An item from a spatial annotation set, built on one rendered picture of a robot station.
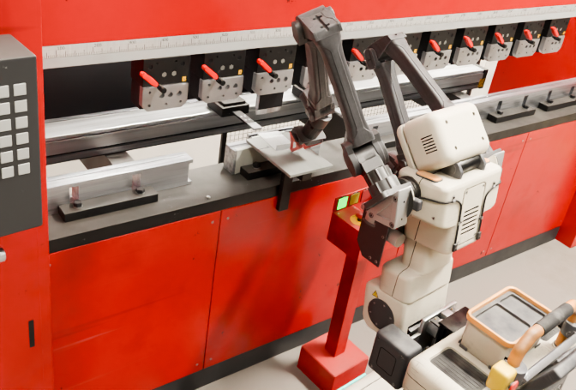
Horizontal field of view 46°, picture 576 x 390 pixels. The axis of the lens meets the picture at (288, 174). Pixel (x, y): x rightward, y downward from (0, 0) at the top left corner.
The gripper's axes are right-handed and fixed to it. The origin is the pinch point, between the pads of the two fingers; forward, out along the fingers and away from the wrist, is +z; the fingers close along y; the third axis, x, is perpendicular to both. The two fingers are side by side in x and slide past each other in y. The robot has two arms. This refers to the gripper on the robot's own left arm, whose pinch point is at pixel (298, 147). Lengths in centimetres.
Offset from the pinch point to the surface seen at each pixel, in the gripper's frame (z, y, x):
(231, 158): 16.1, 15.2, -9.6
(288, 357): 90, -13, 51
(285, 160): 2.1, 6.0, 2.6
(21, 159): -54, 101, 17
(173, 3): -34, 42, -35
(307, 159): 1.3, -2.0, 4.2
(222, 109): 18.9, 7.7, -31.4
